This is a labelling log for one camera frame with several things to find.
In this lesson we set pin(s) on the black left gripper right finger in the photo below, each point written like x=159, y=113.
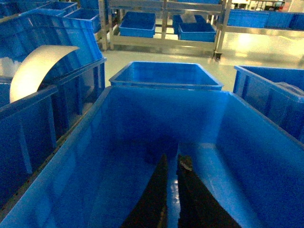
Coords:
x=198, y=207

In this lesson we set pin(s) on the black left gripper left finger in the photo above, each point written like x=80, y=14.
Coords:
x=151, y=210

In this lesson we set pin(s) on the blue bin with red parts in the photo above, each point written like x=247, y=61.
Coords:
x=278, y=93

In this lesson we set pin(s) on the blue plastic bin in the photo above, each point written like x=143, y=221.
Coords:
x=252, y=167
x=31, y=126
x=165, y=75

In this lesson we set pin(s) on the blue plastic bin behind centre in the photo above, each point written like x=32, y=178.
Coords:
x=165, y=75

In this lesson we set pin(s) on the blue plastic bin left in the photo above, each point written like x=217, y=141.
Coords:
x=31, y=126

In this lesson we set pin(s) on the background steel rack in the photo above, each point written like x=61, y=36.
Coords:
x=164, y=9

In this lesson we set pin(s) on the curved white sheet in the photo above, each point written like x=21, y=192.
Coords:
x=34, y=68

